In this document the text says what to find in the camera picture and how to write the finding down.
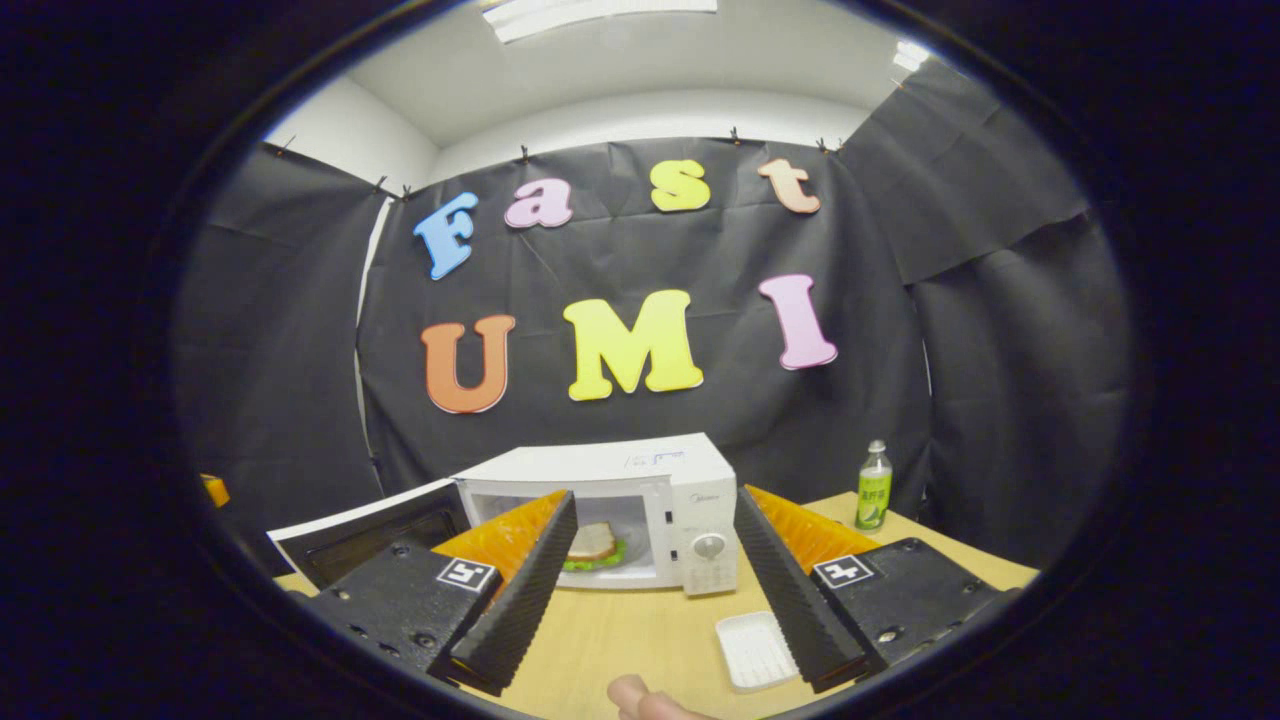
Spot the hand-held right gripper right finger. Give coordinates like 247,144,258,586
733,485,1006,694

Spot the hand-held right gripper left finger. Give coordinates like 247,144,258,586
305,490,579,698

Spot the green lettuce leaf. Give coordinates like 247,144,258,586
562,540,629,573

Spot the white bread slice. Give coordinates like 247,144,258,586
568,522,619,561

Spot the white microwave oven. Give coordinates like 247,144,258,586
268,432,739,598

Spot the white rectangular tray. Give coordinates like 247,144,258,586
716,611,801,693

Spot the green drink bottle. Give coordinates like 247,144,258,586
856,440,893,532

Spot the black backdrop cloth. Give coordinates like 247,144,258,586
170,55,1136,581

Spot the large ceiling light panel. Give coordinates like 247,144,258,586
480,0,719,43

